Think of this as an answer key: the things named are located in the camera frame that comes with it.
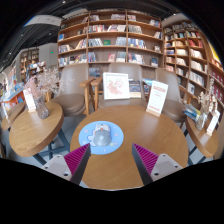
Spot white hanging ceiling banner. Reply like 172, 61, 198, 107
23, 14, 64, 28

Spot curved wooden bookshelf with books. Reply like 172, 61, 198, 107
162, 16, 224, 111

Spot small white table sign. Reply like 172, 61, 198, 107
206, 109, 221, 137
22, 88, 37, 113

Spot round wooden side table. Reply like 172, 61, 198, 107
8, 101, 65, 166
0, 101, 27, 132
184, 114, 219, 166

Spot glass vase with dried flowers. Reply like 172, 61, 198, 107
195, 78, 219, 131

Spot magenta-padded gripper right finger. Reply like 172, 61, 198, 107
131, 143, 184, 186

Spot teal books on armrest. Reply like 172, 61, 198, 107
141, 78, 156, 86

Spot white framed floral picture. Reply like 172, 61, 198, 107
102, 71, 131, 101

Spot glass vase with pink flowers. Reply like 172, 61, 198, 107
24, 66, 66, 120

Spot small distant wooden bookshelf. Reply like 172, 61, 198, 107
19, 48, 39, 81

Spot dark blue book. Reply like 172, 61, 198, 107
128, 79, 142, 99

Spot grey computer mouse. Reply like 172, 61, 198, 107
92, 123, 113, 148

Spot white sign on wooden base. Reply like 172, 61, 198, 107
145, 80, 169, 118

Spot stack of blue books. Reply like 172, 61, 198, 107
182, 103, 203, 122

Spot round blue mouse pad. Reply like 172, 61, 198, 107
78, 120, 125, 156

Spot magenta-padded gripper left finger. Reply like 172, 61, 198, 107
41, 143, 92, 186

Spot wide wooden bookshelf with books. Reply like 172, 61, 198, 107
56, 9, 164, 73

